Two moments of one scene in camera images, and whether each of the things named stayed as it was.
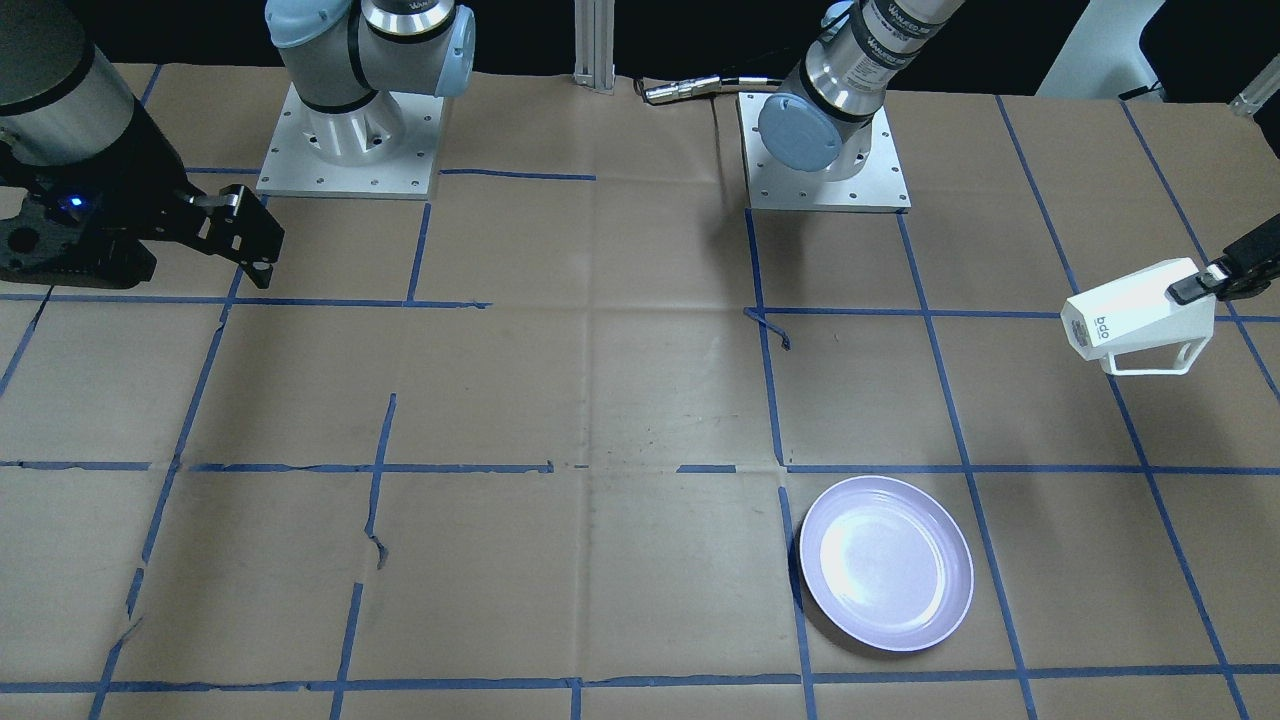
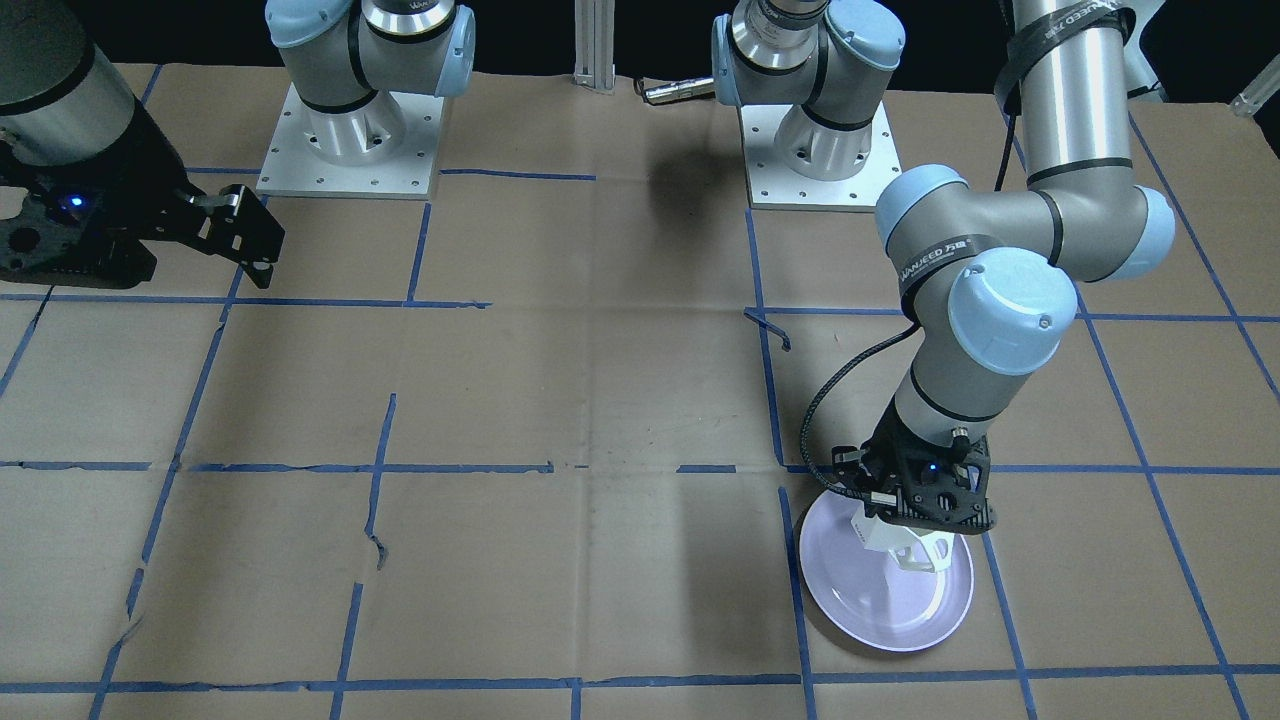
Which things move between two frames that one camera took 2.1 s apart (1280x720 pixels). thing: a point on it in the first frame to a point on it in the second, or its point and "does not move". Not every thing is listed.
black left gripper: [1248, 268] to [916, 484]
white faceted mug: [1137, 314] to [908, 549]
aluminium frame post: [594, 65] does not move
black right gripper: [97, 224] does not move
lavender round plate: [887, 560] does not move
